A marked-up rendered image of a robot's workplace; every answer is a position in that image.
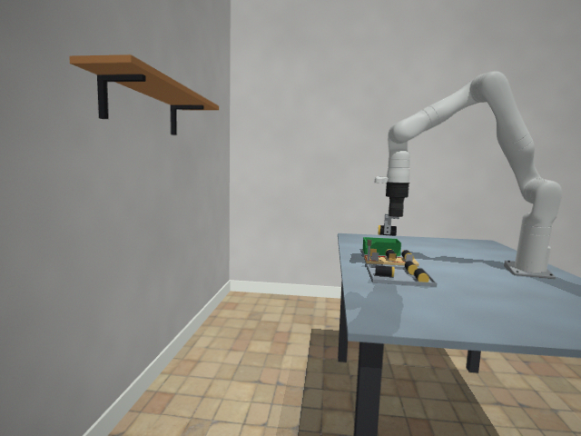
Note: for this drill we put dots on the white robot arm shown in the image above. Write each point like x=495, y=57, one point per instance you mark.
x=518, y=147

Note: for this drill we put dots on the tan battery holder board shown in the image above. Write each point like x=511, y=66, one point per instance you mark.
x=376, y=259

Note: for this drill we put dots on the green open box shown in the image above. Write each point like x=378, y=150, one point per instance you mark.
x=382, y=245

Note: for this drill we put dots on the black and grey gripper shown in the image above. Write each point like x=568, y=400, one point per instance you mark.
x=397, y=189

